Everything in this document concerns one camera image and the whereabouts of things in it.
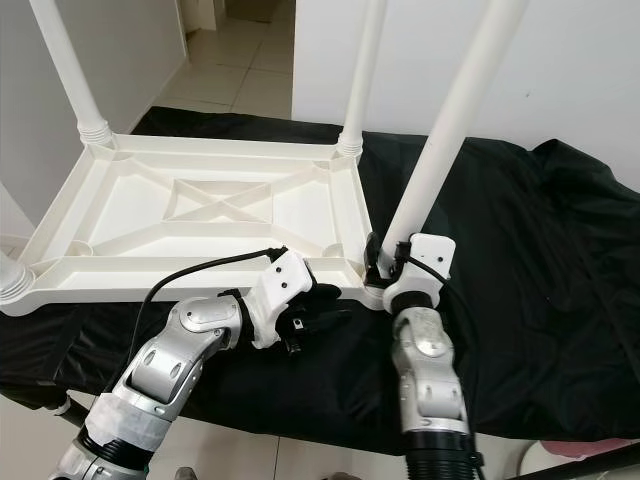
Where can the pink round stool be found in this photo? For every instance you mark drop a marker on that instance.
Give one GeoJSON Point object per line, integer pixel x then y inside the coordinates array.
{"type": "Point", "coordinates": [600, 444]}

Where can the black metal bar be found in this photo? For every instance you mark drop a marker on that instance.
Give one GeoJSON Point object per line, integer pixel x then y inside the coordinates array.
{"type": "Point", "coordinates": [580, 465]}

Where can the black metal folding table leg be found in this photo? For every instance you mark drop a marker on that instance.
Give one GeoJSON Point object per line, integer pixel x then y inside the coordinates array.
{"type": "Point", "coordinates": [72, 410]}

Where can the grey robot left foot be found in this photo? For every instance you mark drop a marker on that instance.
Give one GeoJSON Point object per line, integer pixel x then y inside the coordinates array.
{"type": "Point", "coordinates": [188, 474]}

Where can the black cloth table cover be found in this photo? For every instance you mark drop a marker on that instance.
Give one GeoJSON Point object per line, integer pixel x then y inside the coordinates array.
{"type": "Point", "coordinates": [540, 300]}

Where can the white plastic children table top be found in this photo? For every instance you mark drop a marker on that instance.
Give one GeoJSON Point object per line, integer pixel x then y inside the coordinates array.
{"type": "Point", "coordinates": [130, 210]}

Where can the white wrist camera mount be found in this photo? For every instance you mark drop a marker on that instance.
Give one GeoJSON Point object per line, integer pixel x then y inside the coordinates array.
{"type": "Point", "coordinates": [280, 280]}
{"type": "Point", "coordinates": [435, 250]}

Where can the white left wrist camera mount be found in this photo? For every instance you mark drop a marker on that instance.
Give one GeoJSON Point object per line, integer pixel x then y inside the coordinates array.
{"type": "Point", "coordinates": [280, 280]}

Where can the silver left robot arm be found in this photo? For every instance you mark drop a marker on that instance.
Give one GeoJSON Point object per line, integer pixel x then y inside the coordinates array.
{"type": "Point", "coordinates": [170, 365]}

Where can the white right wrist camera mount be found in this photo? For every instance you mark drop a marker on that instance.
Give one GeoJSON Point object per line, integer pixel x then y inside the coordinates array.
{"type": "Point", "coordinates": [435, 250]}

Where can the white plastic table leg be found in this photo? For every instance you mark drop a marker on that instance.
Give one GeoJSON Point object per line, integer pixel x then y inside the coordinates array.
{"type": "Point", "coordinates": [65, 60]}
{"type": "Point", "coordinates": [12, 282]}
{"type": "Point", "coordinates": [455, 120]}
{"type": "Point", "coordinates": [363, 70]}

